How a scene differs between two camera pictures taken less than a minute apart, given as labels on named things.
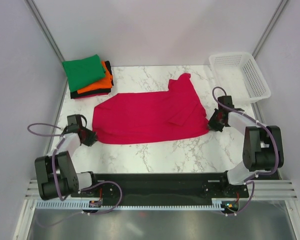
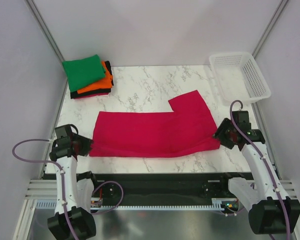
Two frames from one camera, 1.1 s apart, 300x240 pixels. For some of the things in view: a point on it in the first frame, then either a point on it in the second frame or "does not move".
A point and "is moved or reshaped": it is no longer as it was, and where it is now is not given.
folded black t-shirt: x=75 y=94 does not move
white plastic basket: x=238 y=75 does not move
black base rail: x=162 y=187 does not move
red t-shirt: x=147 y=117 is moved or reshaped
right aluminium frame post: x=269 y=27 does not move
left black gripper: x=92 y=138 → x=86 y=143
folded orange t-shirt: x=105 y=82 does not move
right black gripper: x=212 y=125 → x=219 y=134
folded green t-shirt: x=83 y=72 does not move
